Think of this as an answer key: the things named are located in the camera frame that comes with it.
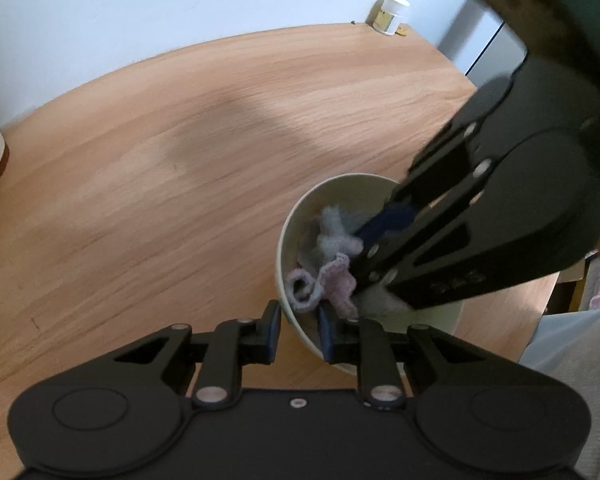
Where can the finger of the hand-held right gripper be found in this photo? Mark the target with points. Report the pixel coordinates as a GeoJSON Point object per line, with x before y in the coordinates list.
{"type": "Point", "coordinates": [382, 222]}
{"type": "Point", "coordinates": [420, 260]}

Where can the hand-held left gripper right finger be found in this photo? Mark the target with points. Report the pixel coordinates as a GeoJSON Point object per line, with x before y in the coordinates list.
{"type": "Point", "coordinates": [326, 334]}

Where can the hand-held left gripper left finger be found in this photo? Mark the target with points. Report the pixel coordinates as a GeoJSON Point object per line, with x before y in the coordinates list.
{"type": "Point", "coordinates": [270, 336]}

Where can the pastel knitted cloth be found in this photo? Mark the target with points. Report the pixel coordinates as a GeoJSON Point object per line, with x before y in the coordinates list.
{"type": "Point", "coordinates": [330, 255]}

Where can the pale green bowl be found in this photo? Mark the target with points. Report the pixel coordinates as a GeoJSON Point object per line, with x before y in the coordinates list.
{"type": "Point", "coordinates": [300, 232]}

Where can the grey cabinet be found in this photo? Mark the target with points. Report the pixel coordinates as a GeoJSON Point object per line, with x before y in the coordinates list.
{"type": "Point", "coordinates": [472, 35]}

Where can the small white jar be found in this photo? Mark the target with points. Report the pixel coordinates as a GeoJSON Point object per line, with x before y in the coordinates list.
{"type": "Point", "coordinates": [390, 14]}

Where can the white garment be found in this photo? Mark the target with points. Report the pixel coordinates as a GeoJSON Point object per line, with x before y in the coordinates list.
{"type": "Point", "coordinates": [575, 375]}

